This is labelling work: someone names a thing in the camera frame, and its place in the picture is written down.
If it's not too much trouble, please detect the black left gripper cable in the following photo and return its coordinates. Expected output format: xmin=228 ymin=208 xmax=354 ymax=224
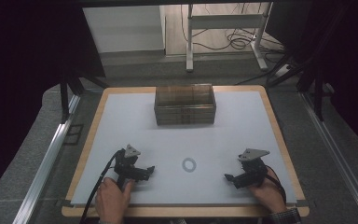
xmin=78 ymin=149 xmax=122 ymax=224

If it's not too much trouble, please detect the white desk frame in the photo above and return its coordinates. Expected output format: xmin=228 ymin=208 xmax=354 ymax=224
xmin=186 ymin=3 xmax=269 ymax=73

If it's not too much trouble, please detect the white table mat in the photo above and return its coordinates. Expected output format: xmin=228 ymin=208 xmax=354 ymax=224
xmin=70 ymin=91 xmax=298 ymax=206

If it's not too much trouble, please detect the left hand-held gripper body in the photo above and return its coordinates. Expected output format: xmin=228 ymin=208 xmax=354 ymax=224
xmin=114 ymin=144 xmax=152 ymax=190

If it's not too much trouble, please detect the clear spiral hair tie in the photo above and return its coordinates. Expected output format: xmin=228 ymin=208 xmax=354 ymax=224
xmin=181 ymin=157 xmax=198 ymax=173

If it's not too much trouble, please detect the coiled black floor cable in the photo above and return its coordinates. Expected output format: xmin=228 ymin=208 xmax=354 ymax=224
xmin=226 ymin=28 xmax=257 ymax=51

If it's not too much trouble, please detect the black rectangular floor frame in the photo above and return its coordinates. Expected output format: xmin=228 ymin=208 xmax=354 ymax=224
xmin=62 ymin=123 xmax=85 ymax=146

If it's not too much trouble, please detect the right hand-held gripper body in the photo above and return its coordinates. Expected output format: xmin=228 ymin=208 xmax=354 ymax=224
xmin=237 ymin=147 xmax=270 ymax=188

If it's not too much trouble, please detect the long black floor cable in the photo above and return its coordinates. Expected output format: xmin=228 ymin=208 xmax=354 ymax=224
xmin=180 ymin=4 xmax=231 ymax=51

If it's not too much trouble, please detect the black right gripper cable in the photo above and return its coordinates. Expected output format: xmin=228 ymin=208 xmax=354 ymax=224
xmin=264 ymin=173 xmax=287 ymax=203

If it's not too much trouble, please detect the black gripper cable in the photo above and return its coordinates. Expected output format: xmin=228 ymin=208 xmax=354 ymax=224
xmin=78 ymin=149 xmax=122 ymax=224
xmin=264 ymin=173 xmax=287 ymax=203

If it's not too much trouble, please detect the white partition panel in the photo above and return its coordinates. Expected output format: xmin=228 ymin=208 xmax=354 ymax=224
xmin=82 ymin=5 xmax=166 ymax=54

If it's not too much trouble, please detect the person's left hand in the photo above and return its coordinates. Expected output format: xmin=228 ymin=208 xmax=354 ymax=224
xmin=94 ymin=176 xmax=135 ymax=224

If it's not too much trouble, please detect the aluminium rail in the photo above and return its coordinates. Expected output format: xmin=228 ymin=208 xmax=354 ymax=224
xmin=300 ymin=91 xmax=358 ymax=224
xmin=13 ymin=93 xmax=81 ymax=224

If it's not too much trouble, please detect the transparent drawer box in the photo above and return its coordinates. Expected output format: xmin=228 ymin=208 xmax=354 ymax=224
xmin=153 ymin=83 xmax=217 ymax=126

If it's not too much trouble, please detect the black metal stand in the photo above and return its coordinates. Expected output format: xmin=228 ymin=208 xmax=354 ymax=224
xmin=265 ymin=50 xmax=326 ymax=122
xmin=59 ymin=73 xmax=110 ymax=124

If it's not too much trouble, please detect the person's right hand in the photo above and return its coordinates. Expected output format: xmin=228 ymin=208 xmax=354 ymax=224
xmin=249 ymin=166 xmax=288 ymax=215

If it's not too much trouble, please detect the white power strip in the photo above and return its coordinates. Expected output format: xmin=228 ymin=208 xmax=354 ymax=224
xmin=274 ymin=63 xmax=292 ymax=77

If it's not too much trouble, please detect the dark curtain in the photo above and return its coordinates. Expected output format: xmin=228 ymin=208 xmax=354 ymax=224
xmin=0 ymin=0 xmax=106 ymax=204
xmin=267 ymin=0 xmax=358 ymax=158

